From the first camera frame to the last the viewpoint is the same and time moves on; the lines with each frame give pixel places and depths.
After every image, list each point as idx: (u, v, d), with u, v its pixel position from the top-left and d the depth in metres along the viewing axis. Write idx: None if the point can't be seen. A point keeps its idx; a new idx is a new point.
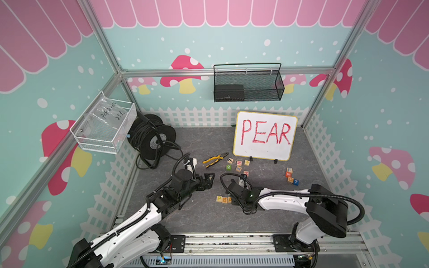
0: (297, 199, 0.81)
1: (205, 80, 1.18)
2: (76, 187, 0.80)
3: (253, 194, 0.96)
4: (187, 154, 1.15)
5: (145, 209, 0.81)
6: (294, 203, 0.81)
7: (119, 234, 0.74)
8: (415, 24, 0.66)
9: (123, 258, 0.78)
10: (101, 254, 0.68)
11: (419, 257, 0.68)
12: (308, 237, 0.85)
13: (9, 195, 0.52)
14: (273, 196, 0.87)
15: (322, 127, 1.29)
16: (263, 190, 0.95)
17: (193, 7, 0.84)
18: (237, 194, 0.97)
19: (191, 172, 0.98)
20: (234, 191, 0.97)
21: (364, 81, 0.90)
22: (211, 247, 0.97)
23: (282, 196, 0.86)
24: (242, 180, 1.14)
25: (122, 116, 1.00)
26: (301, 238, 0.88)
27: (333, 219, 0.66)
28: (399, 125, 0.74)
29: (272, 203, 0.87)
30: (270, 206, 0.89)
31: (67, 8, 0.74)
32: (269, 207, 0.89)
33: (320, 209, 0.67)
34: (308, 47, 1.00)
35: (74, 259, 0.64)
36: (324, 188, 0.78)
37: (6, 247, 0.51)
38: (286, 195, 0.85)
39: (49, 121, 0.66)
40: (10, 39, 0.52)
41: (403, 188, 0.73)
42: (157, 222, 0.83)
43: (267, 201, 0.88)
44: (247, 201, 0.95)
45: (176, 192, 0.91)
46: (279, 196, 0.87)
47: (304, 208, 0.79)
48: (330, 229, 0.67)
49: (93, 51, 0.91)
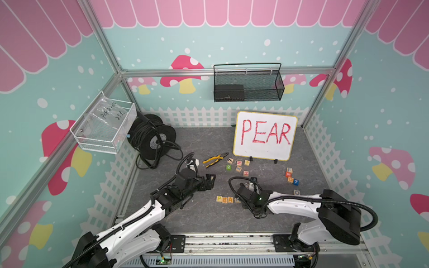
0: (308, 203, 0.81)
1: (205, 80, 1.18)
2: (76, 187, 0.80)
3: (261, 198, 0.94)
4: (192, 154, 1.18)
5: (149, 205, 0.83)
6: (305, 208, 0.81)
7: (124, 229, 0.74)
8: (415, 24, 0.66)
9: (126, 254, 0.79)
10: (108, 247, 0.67)
11: (419, 257, 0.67)
12: (310, 238, 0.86)
13: (9, 195, 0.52)
14: (283, 200, 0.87)
15: (322, 127, 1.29)
16: (272, 194, 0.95)
17: (193, 7, 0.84)
18: (246, 197, 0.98)
19: (195, 172, 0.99)
20: (243, 195, 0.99)
21: (364, 82, 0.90)
22: (211, 247, 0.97)
23: (292, 201, 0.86)
24: (252, 183, 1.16)
25: (122, 116, 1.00)
26: (303, 238, 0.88)
27: (346, 226, 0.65)
28: (399, 125, 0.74)
29: (282, 207, 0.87)
30: (281, 211, 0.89)
31: (67, 7, 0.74)
32: (279, 211, 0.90)
33: (333, 215, 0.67)
34: (308, 47, 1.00)
35: (80, 252, 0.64)
36: (336, 195, 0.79)
37: (5, 247, 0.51)
38: (296, 200, 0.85)
39: (49, 121, 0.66)
40: (10, 40, 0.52)
41: (403, 188, 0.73)
42: (160, 219, 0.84)
43: (277, 205, 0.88)
44: (256, 205, 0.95)
45: (179, 190, 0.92)
46: (289, 200, 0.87)
47: (315, 213, 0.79)
48: (342, 235, 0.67)
49: (93, 51, 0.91)
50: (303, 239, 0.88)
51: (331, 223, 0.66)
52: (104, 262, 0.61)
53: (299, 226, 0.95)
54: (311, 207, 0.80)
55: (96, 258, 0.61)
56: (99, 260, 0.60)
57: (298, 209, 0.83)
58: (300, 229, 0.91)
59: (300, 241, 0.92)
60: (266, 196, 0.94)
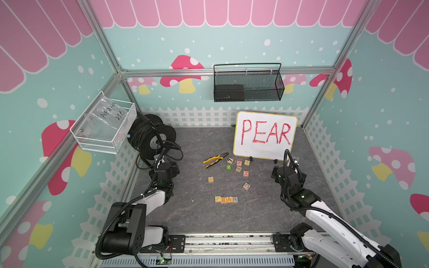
0: (359, 242, 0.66)
1: (205, 80, 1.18)
2: (76, 187, 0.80)
3: (304, 197, 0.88)
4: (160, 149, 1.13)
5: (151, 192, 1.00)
6: (352, 244, 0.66)
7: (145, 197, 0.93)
8: (415, 24, 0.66)
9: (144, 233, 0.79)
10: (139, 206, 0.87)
11: (419, 257, 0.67)
12: (314, 248, 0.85)
13: (9, 195, 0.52)
14: (330, 218, 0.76)
15: (322, 127, 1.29)
16: (319, 202, 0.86)
17: (193, 7, 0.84)
18: (290, 182, 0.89)
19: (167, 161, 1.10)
20: (290, 178, 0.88)
21: (363, 82, 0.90)
22: (211, 247, 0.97)
23: (341, 227, 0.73)
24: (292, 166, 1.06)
25: (122, 116, 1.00)
26: (306, 242, 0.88)
27: None
28: (399, 125, 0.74)
29: (330, 227, 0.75)
30: (325, 230, 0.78)
31: (67, 7, 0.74)
32: (321, 227, 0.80)
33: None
34: (309, 46, 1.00)
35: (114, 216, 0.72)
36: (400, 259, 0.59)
37: (5, 247, 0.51)
38: (347, 229, 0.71)
39: (49, 121, 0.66)
40: (11, 40, 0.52)
41: (403, 188, 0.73)
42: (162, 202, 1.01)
43: (319, 218, 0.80)
44: (293, 198, 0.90)
45: (165, 181, 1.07)
46: (338, 223, 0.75)
47: (359, 258, 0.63)
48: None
49: (93, 51, 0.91)
50: (305, 242, 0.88)
51: None
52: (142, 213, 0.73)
53: (309, 229, 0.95)
54: (361, 249, 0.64)
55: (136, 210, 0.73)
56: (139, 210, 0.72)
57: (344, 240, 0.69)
58: (309, 234, 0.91)
59: (298, 236, 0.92)
60: (309, 200, 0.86)
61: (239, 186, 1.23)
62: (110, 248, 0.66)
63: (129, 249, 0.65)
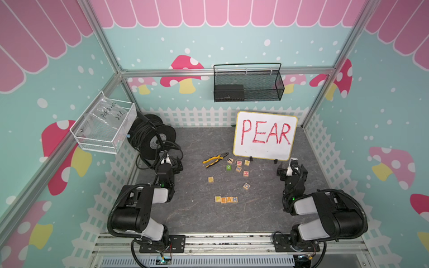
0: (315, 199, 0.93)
1: (205, 80, 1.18)
2: (76, 187, 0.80)
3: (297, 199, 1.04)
4: (163, 152, 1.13)
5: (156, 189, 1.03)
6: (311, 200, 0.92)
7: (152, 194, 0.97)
8: (416, 24, 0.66)
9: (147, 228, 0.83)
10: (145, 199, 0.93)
11: (419, 257, 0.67)
12: (308, 234, 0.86)
13: (9, 195, 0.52)
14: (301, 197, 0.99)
15: (322, 127, 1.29)
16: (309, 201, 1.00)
17: (193, 7, 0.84)
18: (296, 192, 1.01)
19: (170, 163, 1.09)
20: (298, 189, 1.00)
21: (363, 82, 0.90)
22: (211, 247, 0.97)
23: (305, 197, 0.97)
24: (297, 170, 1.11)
25: (122, 116, 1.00)
26: (302, 233, 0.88)
27: (330, 208, 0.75)
28: (399, 125, 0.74)
29: (304, 200, 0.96)
30: (305, 209, 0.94)
31: (67, 7, 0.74)
32: (302, 211, 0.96)
33: (324, 197, 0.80)
34: (308, 46, 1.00)
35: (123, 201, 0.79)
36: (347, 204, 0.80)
37: (5, 247, 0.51)
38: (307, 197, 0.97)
39: (49, 121, 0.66)
40: (10, 40, 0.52)
41: (403, 188, 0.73)
42: (163, 202, 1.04)
43: (300, 204, 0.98)
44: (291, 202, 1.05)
45: (167, 181, 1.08)
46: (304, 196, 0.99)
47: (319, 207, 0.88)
48: (327, 220, 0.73)
49: (93, 51, 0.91)
50: (300, 233, 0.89)
51: (319, 202, 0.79)
52: (148, 197, 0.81)
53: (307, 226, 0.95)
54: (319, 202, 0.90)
55: (143, 195, 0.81)
56: (146, 195, 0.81)
57: (309, 200, 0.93)
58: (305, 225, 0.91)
59: (298, 232, 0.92)
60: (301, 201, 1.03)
61: (239, 186, 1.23)
62: (119, 227, 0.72)
63: (137, 226, 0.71)
